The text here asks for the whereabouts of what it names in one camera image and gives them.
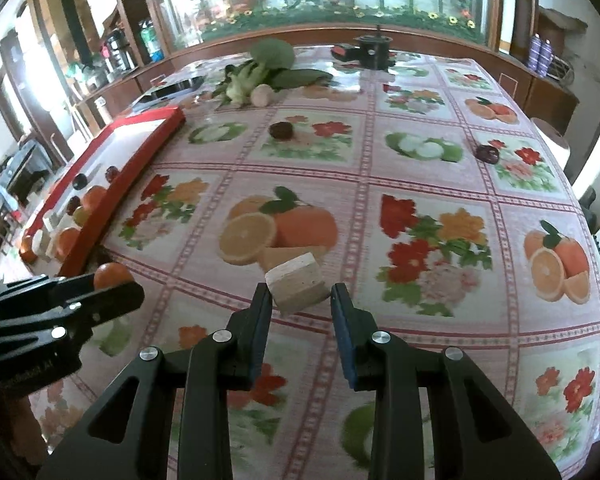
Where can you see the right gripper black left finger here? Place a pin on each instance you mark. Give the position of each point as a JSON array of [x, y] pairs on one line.
[[126, 433]]

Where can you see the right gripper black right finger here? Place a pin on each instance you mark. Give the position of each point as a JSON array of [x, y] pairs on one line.
[[476, 433]]

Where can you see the orange tangerine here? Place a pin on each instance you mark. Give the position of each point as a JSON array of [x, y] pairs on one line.
[[111, 274], [92, 197]]

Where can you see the beige wooden block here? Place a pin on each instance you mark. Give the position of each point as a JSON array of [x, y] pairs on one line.
[[296, 284]]

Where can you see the tangerine in tray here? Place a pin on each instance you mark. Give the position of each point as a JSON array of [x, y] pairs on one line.
[[65, 241]]

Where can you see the dark plum in tray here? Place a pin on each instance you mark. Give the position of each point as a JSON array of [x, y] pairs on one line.
[[79, 182]]

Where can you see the red white tray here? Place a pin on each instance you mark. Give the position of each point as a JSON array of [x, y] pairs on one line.
[[115, 159]]

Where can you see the wooden cabinet counter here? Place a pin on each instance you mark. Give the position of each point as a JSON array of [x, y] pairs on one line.
[[537, 97]]

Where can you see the floral fruit tablecloth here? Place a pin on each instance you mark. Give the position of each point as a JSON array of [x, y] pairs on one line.
[[381, 183]]

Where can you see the black tablet on table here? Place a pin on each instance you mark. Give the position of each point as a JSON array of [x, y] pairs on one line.
[[166, 90]]

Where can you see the dark passion fruit right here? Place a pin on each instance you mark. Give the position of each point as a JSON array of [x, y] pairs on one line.
[[488, 154]]

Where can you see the dark passion fruit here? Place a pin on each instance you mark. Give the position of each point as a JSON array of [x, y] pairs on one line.
[[488, 154], [282, 131]]

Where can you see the white stool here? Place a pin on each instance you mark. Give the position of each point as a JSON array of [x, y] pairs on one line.
[[555, 142]]

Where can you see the green plastic bottle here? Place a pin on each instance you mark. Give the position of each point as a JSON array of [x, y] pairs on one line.
[[150, 40]]

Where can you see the dark passion fruit centre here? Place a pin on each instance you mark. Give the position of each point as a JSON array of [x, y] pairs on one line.
[[282, 131]]

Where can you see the white garlic bulb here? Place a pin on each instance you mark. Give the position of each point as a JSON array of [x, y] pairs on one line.
[[262, 95]]

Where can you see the green bok choy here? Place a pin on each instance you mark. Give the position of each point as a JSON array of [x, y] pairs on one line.
[[271, 62]]

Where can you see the purple bottle left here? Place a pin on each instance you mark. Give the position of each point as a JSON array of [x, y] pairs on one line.
[[533, 54]]

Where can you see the purple bottle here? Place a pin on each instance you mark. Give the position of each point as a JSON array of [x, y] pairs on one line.
[[545, 58], [533, 54]]

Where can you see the purple bottle right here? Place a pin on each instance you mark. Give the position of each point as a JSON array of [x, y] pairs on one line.
[[545, 58]]

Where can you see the black cylindrical grinder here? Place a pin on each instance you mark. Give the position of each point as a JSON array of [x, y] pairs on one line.
[[374, 50]]

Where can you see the red black small box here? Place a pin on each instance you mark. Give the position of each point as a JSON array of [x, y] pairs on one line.
[[345, 53]]

